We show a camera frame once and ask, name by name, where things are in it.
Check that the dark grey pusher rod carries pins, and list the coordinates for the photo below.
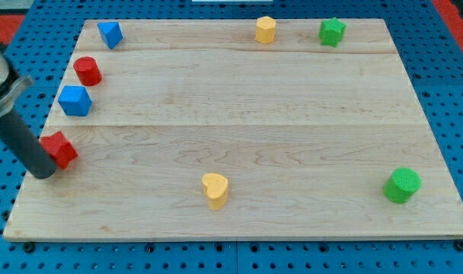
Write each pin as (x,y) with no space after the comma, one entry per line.
(25,146)

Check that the yellow heart block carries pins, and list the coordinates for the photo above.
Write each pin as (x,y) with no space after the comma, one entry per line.
(215,188)

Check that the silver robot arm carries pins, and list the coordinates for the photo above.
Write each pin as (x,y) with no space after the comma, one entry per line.
(12,85)

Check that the yellow hexagon block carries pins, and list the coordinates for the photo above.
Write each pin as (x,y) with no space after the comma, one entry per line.
(265,30)

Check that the blue cube block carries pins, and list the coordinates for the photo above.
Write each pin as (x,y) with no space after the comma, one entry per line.
(75,100)

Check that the red cylinder block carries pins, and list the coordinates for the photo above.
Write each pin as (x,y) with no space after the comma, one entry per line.
(87,70)

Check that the blue triangle block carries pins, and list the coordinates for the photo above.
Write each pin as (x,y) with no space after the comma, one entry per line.
(110,33)

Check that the wooden board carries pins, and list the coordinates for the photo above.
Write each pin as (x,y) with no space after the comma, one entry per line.
(307,135)

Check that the green star block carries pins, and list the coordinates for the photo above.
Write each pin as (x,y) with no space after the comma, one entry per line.
(331,32)

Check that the green cylinder block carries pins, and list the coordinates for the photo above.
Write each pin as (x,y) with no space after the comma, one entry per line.
(402,185)

